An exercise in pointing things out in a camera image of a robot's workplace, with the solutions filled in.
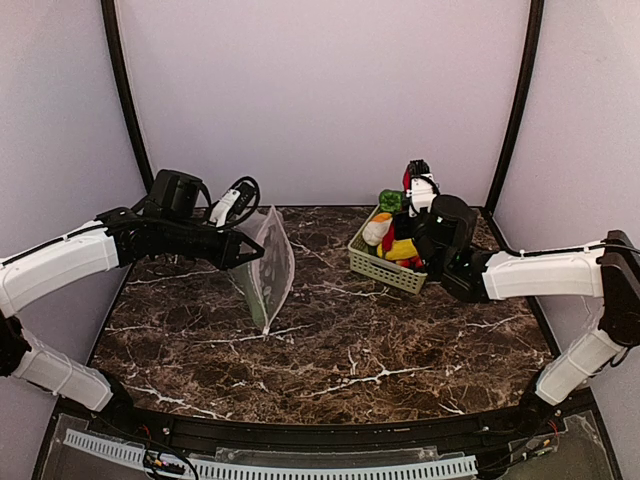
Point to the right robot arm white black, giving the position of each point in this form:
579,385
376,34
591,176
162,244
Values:
441,228

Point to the green bell pepper toy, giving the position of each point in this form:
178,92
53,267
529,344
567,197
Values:
391,201

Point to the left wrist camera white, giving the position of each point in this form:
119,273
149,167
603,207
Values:
238,203

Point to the yellow lemon toy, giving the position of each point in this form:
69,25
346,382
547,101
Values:
401,250

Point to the clear zip top bag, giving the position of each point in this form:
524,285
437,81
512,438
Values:
275,271

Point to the bok choy toy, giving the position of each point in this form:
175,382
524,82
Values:
373,232

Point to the green cucumber toy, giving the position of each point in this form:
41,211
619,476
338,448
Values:
244,278

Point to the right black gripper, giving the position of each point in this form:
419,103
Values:
417,232

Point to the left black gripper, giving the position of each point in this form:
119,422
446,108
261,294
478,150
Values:
218,246

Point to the pale green plastic basket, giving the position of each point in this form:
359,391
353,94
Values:
369,265

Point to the black front rail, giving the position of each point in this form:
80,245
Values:
488,432

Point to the red chili pepper toy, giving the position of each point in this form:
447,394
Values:
413,263

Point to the black frame post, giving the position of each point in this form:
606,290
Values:
525,74
119,69

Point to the left black frame post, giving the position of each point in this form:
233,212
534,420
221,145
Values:
119,69

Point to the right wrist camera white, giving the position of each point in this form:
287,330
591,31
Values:
420,187

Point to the white slotted cable duct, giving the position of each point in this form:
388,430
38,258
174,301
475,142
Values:
229,463

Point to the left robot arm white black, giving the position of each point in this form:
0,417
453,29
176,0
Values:
176,217

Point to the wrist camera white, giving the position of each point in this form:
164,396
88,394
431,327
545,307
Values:
420,187
238,203

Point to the right black frame post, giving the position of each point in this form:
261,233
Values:
525,74

